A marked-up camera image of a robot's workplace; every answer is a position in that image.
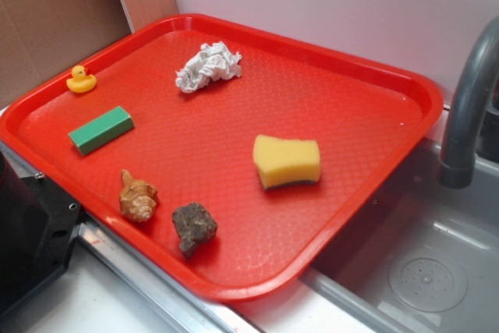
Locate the green rectangular block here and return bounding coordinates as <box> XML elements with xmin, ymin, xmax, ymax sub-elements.
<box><xmin>69</xmin><ymin>106</ymin><xmax>135</xmax><ymax>155</ymax></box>

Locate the yellow kitchen sponge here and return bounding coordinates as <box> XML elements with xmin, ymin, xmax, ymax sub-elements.
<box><xmin>253</xmin><ymin>134</ymin><xmax>321</xmax><ymax>190</ymax></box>

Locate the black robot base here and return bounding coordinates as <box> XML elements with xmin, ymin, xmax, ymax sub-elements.
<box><xmin>1</xmin><ymin>155</ymin><xmax>83</xmax><ymax>319</ymax></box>

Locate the crumpled white paper towel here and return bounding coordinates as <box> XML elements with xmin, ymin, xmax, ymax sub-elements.
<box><xmin>175</xmin><ymin>41</ymin><xmax>242</xmax><ymax>94</ymax></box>

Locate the brown cardboard panel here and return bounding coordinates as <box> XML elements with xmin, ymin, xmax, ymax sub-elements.
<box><xmin>1</xmin><ymin>0</ymin><xmax>178</xmax><ymax>107</ymax></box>

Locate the brown spiral seashell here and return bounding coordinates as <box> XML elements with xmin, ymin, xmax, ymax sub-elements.
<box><xmin>119</xmin><ymin>169</ymin><xmax>159</xmax><ymax>223</ymax></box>

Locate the grey toy faucet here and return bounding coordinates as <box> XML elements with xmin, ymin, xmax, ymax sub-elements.
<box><xmin>437</xmin><ymin>18</ymin><xmax>498</xmax><ymax>189</ymax></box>

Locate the dark brown rock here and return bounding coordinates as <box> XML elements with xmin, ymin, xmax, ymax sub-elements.
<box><xmin>172</xmin><ymin>202</ymin><xmax>218</xmax><ymax>258</ymax></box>

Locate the grey plastic sink basin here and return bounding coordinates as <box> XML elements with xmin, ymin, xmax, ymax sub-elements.
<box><xmin>235</xmin><ymin>141</ymin><xmax>498</xmax><ymax>332</ymax></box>

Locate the red plastic tray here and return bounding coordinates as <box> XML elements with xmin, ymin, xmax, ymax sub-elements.
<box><xmin>1</xmin><ymin>15</ymin><xmax>443</xmax><ymax>302</ymax></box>

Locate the yellow rubber duck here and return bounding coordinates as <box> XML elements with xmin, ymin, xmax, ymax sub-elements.
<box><xmin>66</xmin><ymin>65</ymin><xmax>97</xmax><ymax>94</ymax></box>

